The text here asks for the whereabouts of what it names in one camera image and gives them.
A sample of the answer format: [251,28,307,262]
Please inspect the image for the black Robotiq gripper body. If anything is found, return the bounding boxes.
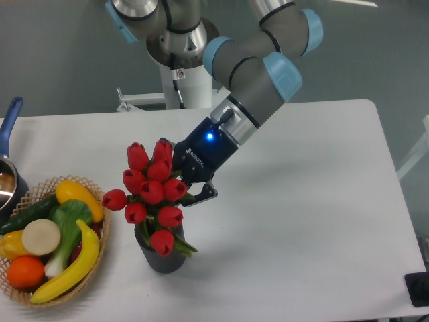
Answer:
[172,117,238,185]

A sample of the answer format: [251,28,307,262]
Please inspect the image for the red tulip bouquet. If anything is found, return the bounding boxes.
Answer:
[102,140,197,256]

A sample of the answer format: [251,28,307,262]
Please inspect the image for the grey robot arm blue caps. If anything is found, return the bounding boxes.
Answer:
[105,1,324,203]

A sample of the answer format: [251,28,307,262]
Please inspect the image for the dark grey ribbed vase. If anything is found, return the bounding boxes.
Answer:
[134,225,186,274]

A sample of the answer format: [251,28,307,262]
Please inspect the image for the yellow squash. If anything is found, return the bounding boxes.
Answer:
[55,180,104,223]

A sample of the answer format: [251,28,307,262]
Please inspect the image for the green bok choy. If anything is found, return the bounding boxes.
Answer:
[45,199,93,279]

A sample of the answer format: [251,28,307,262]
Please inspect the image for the yellow banana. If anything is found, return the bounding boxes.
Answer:
[30,219,100,304]

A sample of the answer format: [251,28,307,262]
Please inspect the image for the green cucumber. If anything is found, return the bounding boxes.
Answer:
[1,195,59,236]

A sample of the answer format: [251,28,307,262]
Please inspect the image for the beige round disc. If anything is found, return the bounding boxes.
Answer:
[21,219,61,256]

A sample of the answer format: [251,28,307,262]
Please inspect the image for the yellow bell pepper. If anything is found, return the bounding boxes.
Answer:
[1,230,31,260]

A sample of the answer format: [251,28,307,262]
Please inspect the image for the orange fruit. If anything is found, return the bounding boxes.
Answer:
[7,256,45,288]

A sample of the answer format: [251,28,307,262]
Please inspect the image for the black device at table edge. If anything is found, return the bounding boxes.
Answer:
[404,272,429,307]

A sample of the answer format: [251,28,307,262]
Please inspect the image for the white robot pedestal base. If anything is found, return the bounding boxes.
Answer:
[117,64,229,112]

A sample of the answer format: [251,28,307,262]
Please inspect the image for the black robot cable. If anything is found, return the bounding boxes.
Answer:
[169,52,186,109]

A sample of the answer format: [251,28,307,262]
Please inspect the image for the blue handled saucepan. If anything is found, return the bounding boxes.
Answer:
[1,97,29,225]

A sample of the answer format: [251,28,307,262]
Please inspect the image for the white frame at right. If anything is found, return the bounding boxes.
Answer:
[397,115,428,180]

